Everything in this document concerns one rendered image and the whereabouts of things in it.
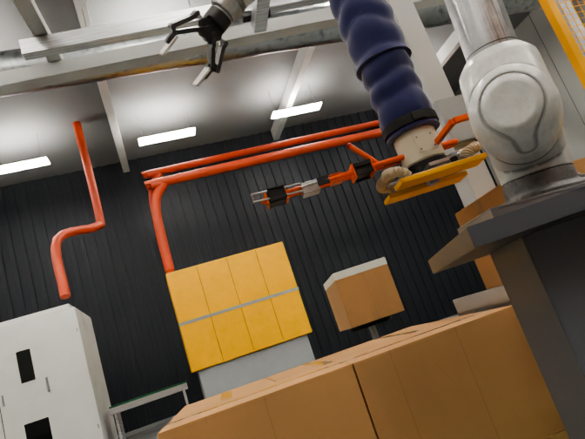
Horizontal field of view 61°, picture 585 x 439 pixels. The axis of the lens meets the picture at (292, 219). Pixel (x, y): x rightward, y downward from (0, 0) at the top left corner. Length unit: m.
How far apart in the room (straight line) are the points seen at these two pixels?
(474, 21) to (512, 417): 1.19
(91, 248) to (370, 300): 9.79
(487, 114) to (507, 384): 1.03
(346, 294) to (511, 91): 2.75
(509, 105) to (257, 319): 8.24
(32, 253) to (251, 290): 5.82
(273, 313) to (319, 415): 7.52
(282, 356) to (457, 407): 7.49
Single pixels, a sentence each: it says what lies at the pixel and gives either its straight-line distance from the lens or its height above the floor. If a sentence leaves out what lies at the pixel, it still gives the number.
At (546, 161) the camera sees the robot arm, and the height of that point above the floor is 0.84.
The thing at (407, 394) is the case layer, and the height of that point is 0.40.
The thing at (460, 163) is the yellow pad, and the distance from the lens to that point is 1.92.
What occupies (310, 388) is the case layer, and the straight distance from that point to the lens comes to 1.56.
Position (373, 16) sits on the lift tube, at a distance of 2.17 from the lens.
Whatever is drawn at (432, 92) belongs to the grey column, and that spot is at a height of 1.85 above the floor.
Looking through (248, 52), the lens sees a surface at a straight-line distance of 7.71.
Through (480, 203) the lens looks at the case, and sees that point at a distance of 2.07.
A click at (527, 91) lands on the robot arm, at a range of 0.96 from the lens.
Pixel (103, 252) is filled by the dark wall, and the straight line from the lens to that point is 12.62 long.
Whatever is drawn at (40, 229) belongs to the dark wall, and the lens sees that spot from 13.05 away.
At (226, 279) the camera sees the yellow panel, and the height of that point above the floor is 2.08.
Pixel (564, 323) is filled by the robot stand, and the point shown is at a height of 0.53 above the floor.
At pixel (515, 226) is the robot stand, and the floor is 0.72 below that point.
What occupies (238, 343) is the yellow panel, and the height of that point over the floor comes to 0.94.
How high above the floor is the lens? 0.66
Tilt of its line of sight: 13 degrees up
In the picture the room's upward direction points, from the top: 19 degrees counter-clockwise
